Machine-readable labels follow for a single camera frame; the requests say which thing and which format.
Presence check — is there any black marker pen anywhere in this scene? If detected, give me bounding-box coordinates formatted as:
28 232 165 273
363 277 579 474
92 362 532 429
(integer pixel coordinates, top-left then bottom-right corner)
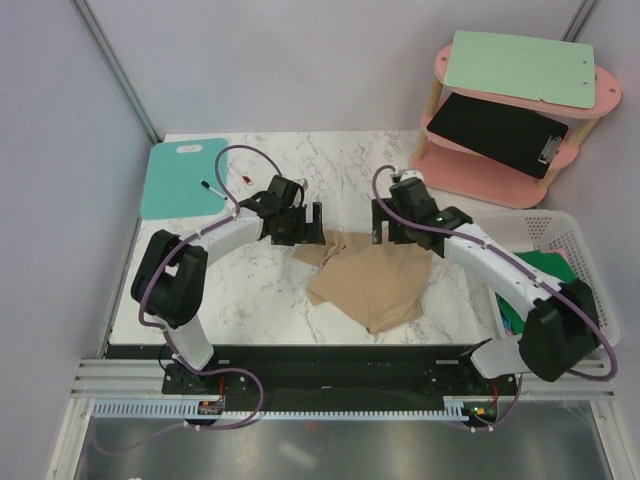
200 180 228 201

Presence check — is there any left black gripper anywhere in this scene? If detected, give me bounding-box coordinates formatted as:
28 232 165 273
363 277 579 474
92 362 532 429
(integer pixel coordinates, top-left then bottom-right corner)
272 202 325 246

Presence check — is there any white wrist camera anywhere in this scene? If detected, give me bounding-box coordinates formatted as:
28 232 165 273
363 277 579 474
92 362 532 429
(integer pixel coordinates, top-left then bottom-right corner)
390 169 424 184
293 178 308 192

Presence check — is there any teal cutting board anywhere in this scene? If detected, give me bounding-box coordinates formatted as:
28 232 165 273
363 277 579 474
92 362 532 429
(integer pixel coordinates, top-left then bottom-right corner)
140 138 228 221

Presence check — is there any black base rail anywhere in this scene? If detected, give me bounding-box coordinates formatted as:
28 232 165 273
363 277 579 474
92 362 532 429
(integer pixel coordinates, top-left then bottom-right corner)
159 344 521 416

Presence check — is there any blue t shirt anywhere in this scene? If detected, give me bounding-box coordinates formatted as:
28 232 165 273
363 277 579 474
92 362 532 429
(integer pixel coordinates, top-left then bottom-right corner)
503 320 514 337

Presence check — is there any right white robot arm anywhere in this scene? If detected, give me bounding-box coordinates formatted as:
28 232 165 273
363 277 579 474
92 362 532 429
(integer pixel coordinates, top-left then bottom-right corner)
372 178 607 394

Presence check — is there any green t shirt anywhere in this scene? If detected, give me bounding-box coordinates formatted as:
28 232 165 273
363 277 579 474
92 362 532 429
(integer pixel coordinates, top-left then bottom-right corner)
495 250 567 335

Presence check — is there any pink t shirt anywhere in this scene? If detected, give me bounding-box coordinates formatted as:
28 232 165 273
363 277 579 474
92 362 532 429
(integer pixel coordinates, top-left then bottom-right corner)
549 245 609 341

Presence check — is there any black clipboard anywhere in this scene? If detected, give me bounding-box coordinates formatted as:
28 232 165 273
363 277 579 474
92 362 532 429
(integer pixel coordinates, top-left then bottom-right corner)
427 93 569 179

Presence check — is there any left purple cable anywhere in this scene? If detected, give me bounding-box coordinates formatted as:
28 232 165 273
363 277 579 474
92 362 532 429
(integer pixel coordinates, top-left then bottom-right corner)
92 144 286 456

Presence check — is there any red capped small tube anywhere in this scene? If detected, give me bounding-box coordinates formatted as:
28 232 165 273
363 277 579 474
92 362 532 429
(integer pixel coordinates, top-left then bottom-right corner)
229 162 253 186

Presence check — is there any white cable duct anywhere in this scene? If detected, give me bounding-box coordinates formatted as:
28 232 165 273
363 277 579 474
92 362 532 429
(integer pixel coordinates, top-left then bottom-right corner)
91 399 481 421

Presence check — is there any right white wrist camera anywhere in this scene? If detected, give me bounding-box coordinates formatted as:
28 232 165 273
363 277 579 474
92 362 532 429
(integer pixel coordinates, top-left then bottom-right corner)
390 169 424 184

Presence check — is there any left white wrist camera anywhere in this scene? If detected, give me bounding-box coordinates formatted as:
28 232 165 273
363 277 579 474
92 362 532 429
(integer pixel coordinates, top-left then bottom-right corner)
293 178 308 192

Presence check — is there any white plastic basket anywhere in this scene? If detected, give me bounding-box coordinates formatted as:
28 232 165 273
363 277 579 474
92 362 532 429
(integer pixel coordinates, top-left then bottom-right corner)
475 209 621 347

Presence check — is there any pink two-tier shelf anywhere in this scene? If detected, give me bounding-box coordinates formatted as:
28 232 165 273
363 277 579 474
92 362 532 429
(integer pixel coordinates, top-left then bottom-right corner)
411 46 622 209

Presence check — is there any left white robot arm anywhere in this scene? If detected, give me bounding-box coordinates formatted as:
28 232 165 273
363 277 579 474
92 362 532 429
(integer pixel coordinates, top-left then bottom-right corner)
131 175 326 393

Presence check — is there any beige t shirt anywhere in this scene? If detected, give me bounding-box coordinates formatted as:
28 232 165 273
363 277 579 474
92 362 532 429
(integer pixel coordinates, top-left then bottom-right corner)
294 230 433 334

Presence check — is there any mint green board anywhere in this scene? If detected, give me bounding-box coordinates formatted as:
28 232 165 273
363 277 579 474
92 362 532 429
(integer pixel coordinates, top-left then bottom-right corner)
444 30 595 109

